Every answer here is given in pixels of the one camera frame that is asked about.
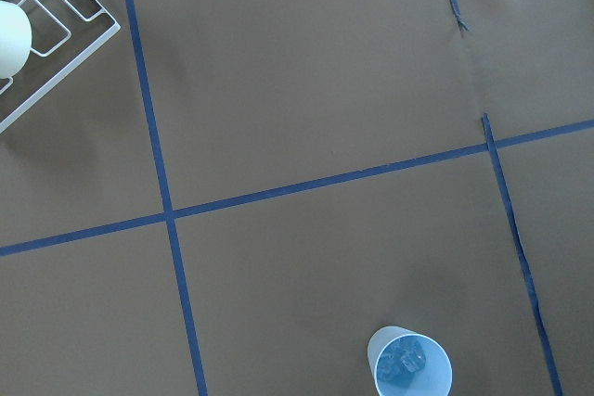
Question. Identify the light blue plastic cup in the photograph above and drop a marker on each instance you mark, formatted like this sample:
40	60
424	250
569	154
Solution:
403	362

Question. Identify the white cup in rack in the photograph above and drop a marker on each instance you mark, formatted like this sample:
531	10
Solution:
16	39

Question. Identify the white wire cup rack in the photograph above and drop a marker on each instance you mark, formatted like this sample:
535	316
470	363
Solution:
65	33

